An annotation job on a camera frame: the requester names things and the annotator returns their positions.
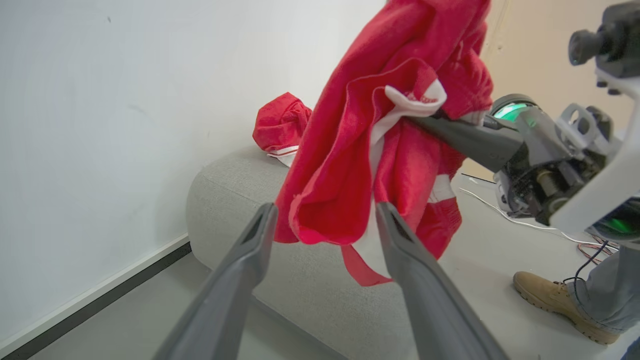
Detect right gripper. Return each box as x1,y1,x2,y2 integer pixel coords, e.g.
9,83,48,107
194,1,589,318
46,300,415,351
407,93,622,227

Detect blue jeans leg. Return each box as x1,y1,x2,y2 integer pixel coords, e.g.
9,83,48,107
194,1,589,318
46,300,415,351
567,244,640,335

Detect white floor cable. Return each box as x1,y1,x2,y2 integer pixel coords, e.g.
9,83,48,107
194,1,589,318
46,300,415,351
458,187,621,249

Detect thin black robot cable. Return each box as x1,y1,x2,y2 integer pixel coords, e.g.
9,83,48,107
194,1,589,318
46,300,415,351
562,239,612,287

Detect red floor cables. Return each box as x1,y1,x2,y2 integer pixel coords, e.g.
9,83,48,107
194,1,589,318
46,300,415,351
577,234,622,267

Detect red garment with white lining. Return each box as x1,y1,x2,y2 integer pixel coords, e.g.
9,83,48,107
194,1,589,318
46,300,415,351
274,0,496,288

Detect red garment with striped trim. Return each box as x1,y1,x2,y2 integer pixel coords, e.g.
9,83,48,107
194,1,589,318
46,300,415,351
252,92,314,168

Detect tan suede shoe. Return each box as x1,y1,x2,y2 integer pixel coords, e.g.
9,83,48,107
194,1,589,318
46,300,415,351
513,270,621,346

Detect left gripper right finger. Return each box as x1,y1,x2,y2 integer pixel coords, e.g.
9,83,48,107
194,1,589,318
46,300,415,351
375,201,511,360

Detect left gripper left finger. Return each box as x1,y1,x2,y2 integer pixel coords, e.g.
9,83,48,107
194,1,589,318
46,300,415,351
152,202,279,360

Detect white and black baseboard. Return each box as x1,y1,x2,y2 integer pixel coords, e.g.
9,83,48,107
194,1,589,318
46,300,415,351
0,233,193,360

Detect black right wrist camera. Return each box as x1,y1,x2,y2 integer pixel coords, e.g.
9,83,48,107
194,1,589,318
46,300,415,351
568,0,640,80

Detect grey fabric sofa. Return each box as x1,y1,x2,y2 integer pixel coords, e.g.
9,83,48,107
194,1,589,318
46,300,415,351
186,145,640,360

